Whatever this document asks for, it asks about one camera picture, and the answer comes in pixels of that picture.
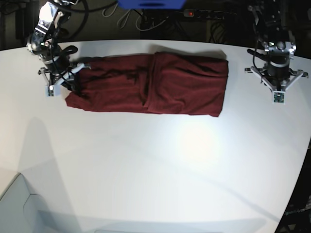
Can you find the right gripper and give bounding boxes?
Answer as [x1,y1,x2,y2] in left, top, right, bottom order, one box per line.
[38,60,91,94]

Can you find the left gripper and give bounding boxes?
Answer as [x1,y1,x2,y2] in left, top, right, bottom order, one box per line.
[244,62,309,94]

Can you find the dark red t-shirt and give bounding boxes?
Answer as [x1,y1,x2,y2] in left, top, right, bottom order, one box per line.
[66,52,229,117]

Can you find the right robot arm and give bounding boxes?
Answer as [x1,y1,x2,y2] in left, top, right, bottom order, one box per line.
[26,0,90,97]

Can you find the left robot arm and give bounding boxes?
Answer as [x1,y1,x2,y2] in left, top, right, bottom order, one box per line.
[244,0,308,103]

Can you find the black power strip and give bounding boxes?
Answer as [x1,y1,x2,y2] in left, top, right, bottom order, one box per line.
[183,9,237,20]

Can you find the blue box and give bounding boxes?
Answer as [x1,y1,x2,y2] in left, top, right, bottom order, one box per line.
[118,0,185,9]

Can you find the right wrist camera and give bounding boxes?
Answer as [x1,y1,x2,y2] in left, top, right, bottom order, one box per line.
[45,85,61,97]

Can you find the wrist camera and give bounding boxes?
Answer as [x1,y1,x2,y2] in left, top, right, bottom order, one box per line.
[45,85,61,97]
[272,91,285,104]

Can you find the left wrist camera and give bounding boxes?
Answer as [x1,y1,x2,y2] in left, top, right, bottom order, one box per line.
[272,91,285,104]

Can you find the grey cable loops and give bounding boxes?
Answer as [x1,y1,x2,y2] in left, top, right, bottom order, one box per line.
[102,0,156,31]

